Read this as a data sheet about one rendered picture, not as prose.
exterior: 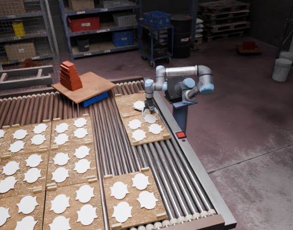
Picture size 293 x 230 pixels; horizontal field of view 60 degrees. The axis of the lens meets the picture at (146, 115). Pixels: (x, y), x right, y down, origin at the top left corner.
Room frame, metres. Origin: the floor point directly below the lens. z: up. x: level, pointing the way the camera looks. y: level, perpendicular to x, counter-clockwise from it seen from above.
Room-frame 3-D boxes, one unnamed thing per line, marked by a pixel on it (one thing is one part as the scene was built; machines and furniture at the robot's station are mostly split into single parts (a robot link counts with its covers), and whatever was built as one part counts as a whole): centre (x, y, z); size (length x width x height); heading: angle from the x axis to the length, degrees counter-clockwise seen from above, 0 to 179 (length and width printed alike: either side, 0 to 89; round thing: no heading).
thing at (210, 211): (1.89, -0.18, 0.90); 1.95 x 0.05 x 0.05; 13
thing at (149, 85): (1.99, -0.03, 1.27); 0.09 x 0.08 x 0.11; 89
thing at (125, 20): (6.53, 0.49, 0.76); 0.50 x 0.36 x 0.24; 117
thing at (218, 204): (1.90, -0.25, 0.89); 2.08 x 0.08 x 0.06; 13
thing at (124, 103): (2.25, 0.12, 0.93); 0.41 x 0.35 x 0.02; 15
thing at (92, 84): (2.49, 0.67, 1.03); 0.50 x 0.50 x 0.02; 43
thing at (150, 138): (1.85, 0.01, 0.93); 0.41 x 0.35 x 0.02; 15
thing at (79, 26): (6.20, 1.41, 0.78); 0.66 x 0.45 x 0.28; 111
